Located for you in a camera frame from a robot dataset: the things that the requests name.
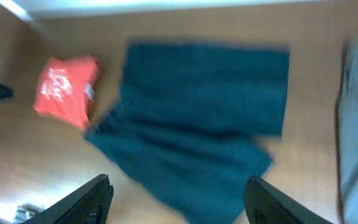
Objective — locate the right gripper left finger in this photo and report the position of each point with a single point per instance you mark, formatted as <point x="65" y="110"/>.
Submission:
<point x="88" y="204"/>

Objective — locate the navy blue shorts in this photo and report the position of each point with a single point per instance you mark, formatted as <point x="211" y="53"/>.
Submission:
<point x="187" y="120"/>

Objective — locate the folded red printed t-shirt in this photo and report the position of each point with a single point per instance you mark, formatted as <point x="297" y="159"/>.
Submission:
<point x="66" y="89"/>

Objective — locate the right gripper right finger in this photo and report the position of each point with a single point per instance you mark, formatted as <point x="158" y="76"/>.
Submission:
<point x="265" y="204"/>

